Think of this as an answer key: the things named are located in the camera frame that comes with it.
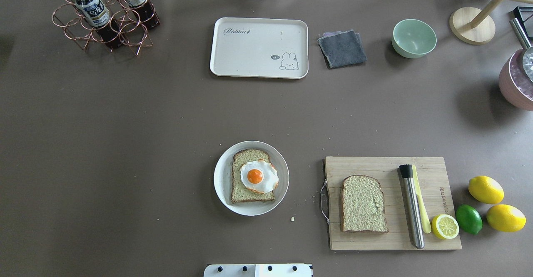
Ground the white round plate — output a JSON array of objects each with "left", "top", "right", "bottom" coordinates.
[{"left": 213, "top": 141, "right": 290, "bottom": 216}]

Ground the bread slice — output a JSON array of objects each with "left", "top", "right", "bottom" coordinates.
[
  {"left": 231, "top": 149, "right": 275, "bottom": 203},
  {"left": 340, "top": 175, "right": 389, "bottom": 233}
]

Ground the cream rabbit serving tray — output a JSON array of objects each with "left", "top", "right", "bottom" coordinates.
[{"left": 210, "top": 17, "right": 309, "bottom": 79}]

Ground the fried egg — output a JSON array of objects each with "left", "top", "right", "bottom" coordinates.
[{"left": 240, "top": 159, "right": 279, "bottom": 194}]

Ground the grey folded cloth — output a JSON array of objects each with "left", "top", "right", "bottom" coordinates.
[{"left": 318, "top": 30, "right": 367, "bottom": 69}]

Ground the green bowl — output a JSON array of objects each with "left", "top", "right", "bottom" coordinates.
[{"left": 391, "top": 19, "right": 437, "bottom": 59}]

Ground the wooden cutting board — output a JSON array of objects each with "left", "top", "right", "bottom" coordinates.
[{"left": 325, "top": 156, "right": 455, "bottom": 251}]

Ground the yellow plastic knife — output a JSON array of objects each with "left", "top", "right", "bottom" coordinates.
[{"left": 412, "top": 165, "right": 432, "bottom": 234}]

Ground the right tea bottle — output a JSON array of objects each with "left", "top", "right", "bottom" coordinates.
[{"left": 126, "top": 0, "right": 160, "bottom": 30}]

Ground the half lemon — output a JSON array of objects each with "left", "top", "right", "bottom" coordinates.
[{"left": 431, "top": 214, "right": 459, "bottom": 240}]

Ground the front tea bottle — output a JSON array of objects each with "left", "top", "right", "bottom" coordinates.
[{"left": 75, "top": 0, "right": 122, "bottom": 48}]

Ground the green lime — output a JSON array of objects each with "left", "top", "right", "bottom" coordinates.
[{"left": 456, "top": 204, "right": 483, "bottom": 235}]

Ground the upper whole lemon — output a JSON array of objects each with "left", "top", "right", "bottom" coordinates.
[{"left": 468, "top": 176, "right": 505, "bottom": 205}]

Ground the whole lemon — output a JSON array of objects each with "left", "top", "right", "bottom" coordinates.
[
  {"left": 468, "top": 176, "right": 505, "bottom": 205},
  {"left": 486, "top": 204, "right": 527, "bottom": 232}
]

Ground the wooden cup tree stand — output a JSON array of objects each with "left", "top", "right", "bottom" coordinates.
[{"left": 449, "top": 0, "right": 533, "bottom": 45}]

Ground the pink ice bowl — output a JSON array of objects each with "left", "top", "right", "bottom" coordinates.
[{"left": 498, "top": 49, "right": 533, "bottom": 111}]

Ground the lower whole lemon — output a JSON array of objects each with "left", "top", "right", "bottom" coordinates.
[{"left": 486, "top": 204, "right": 527, "bottom": 232}]

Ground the steel ice scoop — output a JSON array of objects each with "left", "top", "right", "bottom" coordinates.
[{"left": 509, "top": 18, "right": 533, "bottom": 82}]

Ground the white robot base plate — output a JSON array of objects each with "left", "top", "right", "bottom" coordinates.
[{"left": 203, "top": 263, "right": 314, "bottom": 277}]

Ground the copper wire bottle rack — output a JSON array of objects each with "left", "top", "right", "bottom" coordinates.
[{"left": 52, "top": 0, "right": 153, "bottom": 55}]

